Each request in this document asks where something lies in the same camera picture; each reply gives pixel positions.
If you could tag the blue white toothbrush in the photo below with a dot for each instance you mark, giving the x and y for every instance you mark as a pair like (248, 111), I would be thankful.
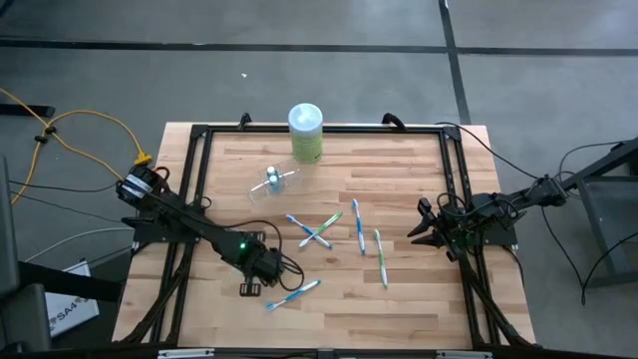
(294, 294)
(299, 225)
(359, 227)

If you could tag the blue mouthwash bottle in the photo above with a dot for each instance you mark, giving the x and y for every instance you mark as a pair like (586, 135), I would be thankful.
(274, 185)

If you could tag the clear plastic organizer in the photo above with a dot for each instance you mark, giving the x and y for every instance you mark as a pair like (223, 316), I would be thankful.
(276, 183)

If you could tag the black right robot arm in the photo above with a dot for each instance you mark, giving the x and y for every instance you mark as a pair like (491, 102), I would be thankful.
(498, 209)

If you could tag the green wipes canister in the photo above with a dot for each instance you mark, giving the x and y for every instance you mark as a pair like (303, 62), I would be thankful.
(305, 132)

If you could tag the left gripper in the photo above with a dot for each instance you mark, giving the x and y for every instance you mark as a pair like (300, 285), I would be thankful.
(261, 261)

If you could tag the green white toothbrush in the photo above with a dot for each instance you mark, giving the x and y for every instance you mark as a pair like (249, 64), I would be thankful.
(381, 259)
(331, 221)

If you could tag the black floor bar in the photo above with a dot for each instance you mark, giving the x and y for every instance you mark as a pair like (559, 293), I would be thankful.
(30, 110)

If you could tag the black chair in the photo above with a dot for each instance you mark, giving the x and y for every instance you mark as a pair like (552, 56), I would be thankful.
(20, 309)

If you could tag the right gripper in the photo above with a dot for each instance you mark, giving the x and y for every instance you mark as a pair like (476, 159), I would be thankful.
(448, 227)

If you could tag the black table clamp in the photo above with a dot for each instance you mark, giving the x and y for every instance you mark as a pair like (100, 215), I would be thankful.
(394, 119)
(244, 119)

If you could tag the black aluminium table frame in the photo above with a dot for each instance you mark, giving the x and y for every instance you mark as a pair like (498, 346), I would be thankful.
(374, 129)

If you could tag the silver metal bracket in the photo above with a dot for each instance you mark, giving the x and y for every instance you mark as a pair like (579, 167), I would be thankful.
(463, 355)
(187, 354)

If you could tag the white printed box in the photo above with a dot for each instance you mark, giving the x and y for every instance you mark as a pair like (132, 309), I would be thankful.
(70, 309)

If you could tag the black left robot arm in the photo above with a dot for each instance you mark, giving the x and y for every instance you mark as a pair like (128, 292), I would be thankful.
(199, 227)

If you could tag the black metal stand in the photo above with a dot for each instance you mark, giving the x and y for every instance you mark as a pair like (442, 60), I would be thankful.
(598, 167)

